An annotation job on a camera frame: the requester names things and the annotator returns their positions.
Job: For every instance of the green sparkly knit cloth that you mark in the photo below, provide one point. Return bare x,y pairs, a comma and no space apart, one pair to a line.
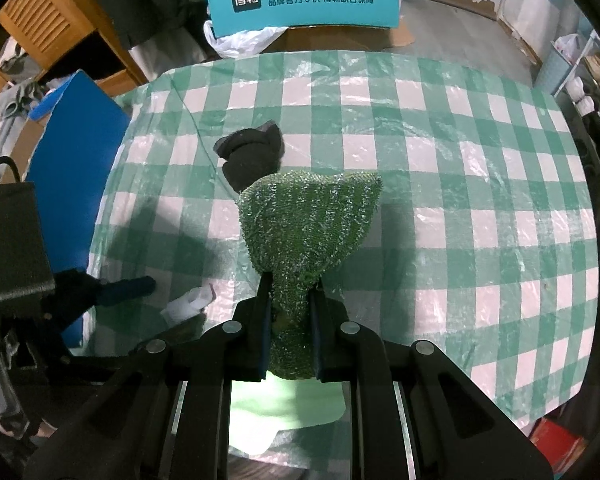
297,226

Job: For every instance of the green checkered tablecloth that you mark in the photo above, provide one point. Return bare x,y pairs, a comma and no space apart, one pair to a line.
484,240

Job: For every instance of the wooden louvered cabinet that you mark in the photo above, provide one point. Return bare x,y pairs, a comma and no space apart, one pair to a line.
50,30

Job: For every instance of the small grey white sock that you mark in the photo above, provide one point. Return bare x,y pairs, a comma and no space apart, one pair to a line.
187,306

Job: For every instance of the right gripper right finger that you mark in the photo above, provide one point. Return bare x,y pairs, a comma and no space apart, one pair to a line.
415,413

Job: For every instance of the shoe rack with shoes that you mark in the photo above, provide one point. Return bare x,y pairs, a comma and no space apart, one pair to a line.
571,74

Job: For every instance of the white plastic bag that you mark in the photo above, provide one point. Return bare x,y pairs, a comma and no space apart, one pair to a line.
242,44

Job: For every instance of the light green cloth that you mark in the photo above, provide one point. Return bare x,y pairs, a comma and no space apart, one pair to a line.
259,410

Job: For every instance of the grey tote bag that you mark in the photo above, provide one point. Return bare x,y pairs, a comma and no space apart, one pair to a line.
16,102

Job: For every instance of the red box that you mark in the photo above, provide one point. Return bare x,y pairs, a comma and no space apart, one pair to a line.
559,446

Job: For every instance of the blue-edged cardboard box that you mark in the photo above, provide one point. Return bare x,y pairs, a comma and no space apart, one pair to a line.
47,220

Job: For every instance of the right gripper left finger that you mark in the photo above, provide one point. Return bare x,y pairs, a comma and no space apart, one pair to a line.
163,411

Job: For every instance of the brown cardboard box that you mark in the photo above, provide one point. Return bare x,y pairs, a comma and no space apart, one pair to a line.
351,38

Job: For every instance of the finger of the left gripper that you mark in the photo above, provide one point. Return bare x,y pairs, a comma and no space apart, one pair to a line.
115,287

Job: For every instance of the black rolled sock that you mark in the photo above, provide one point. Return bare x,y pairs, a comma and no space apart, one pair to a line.
250,154

